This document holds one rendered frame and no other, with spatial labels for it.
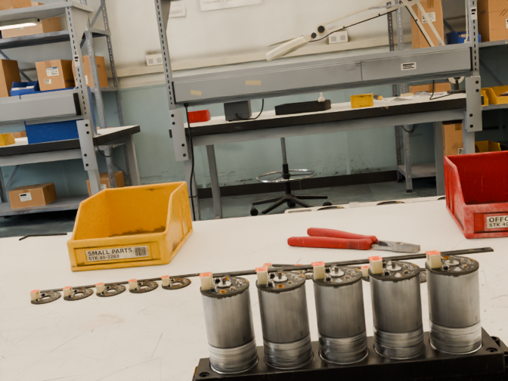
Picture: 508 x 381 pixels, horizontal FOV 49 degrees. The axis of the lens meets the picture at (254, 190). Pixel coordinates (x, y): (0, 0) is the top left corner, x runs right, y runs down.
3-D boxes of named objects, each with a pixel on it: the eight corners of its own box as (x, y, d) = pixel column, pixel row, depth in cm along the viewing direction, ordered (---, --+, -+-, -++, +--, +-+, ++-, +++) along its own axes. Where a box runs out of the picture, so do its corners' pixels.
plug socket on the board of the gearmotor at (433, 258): (447, 267, 27) (446, 254, 27) (429, 268, 27) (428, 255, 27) (441, 261, 28) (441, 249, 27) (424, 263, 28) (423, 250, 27)
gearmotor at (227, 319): (259, 388, 27) (247, 289, 26) (210, 391, 28) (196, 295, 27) (260, 363, 30) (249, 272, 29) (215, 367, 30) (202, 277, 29)
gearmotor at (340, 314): (373, 378, 27) (365, 279, 26) (323, 382, 27) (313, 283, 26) (365, 354, 30) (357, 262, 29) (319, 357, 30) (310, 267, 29)
